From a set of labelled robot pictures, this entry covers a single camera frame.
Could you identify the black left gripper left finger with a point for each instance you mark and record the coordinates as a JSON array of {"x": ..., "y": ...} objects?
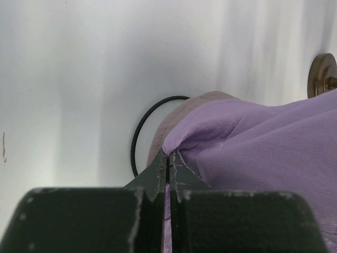
[{"x": 126, "y": 219}]

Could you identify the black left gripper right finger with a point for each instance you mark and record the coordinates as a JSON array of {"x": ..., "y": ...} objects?
[{"x": 208, "y": 220}]

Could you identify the grey bucket hat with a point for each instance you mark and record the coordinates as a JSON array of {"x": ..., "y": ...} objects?
[{"x": 174, "y": 117}]

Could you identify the purple bucket hat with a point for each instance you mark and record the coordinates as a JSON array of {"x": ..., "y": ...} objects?
[{"x": 232, "y": 144}]

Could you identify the black wire hat stand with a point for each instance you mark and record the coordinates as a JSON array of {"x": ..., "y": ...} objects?
[{"x": 142, "y": 122}]

